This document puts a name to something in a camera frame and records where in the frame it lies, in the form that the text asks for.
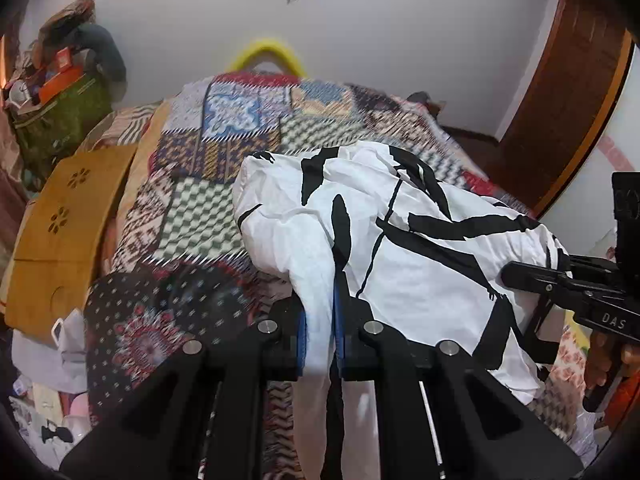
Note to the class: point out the orange box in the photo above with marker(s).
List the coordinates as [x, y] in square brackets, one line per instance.
[62, 77]

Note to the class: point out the yellow hoop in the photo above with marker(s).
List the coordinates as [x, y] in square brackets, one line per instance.
[265, 47]

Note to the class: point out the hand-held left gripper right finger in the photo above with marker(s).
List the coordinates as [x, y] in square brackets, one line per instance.
[339, 330]

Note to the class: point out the black bow-shaped clip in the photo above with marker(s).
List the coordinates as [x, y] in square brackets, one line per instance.
[56, 433]

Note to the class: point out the person's right hand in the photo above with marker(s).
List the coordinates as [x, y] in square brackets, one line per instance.
[600, 360]

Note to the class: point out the white plastic bag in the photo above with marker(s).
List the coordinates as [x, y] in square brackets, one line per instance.
[45, 360]

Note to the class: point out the brown wooden door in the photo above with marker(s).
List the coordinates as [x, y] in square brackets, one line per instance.
[565, 85]

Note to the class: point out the dark grey cloth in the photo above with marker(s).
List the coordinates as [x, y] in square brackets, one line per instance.
[105, 52]

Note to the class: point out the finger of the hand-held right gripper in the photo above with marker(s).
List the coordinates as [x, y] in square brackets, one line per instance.
[592, 264]
[530, 277]

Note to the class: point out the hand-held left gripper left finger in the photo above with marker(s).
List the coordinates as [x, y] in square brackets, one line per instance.
[300, 340]

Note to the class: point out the wooden lap table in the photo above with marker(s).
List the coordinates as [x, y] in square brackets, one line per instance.
[65, 240]

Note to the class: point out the brown woven hat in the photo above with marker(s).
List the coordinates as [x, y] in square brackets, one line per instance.
[65, 17]

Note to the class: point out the patchwork patterned blanket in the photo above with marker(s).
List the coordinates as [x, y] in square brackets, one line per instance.
[200, 210]

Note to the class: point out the green patterned bag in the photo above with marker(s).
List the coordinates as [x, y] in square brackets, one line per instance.
[60, 115]

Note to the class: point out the dark brown cloth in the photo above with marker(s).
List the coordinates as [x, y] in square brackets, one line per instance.
[425, 102]

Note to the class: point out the peach striped bed sheet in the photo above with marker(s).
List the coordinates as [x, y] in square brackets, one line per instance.
[130, 125]

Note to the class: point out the white black print t-shirt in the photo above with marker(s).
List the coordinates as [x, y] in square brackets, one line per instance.
[310, 240]

